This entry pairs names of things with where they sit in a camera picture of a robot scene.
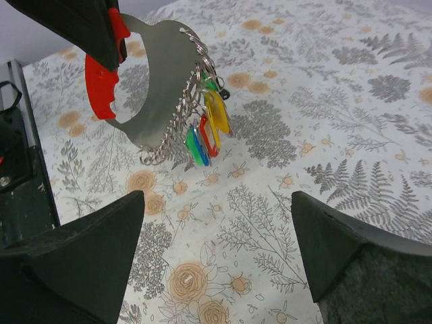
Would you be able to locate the black key tag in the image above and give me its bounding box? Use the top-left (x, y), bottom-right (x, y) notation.
top-left (216, 76), bottom-right (230, 101)

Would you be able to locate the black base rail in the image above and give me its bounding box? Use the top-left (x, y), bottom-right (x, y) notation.
top-left (1, 59), bottom-right (60, 248)

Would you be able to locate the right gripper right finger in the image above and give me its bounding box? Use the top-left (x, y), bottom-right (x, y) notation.
top-left (291, 191), bottom-right (431, 324)

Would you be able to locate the green key tag on holder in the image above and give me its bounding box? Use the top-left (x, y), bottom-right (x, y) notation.
top-left (184, 70), bottom-right (217, 166)

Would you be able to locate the floral table mat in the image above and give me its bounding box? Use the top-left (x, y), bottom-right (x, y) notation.
top-left (24, 1), bottom-right (431, 323)

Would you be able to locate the blue key tag on holder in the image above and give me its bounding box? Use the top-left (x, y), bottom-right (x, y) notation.
top-left (194, 128), bottom-right (212, 166)

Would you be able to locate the red key tag on holder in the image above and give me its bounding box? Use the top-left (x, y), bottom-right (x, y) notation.
top-left (199, 113), bottom-right (219, 157)

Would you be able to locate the yellow key tag on holder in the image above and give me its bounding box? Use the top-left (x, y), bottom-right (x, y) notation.
top-left (204, 90), bottom-right (232, 149)

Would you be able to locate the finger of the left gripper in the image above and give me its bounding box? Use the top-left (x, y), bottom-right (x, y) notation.
top-left (8, 0), bottom-right (127, 72)

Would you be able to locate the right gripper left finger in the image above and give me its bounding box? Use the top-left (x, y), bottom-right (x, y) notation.
top-left (1, 191), bottom-right (144, 323)

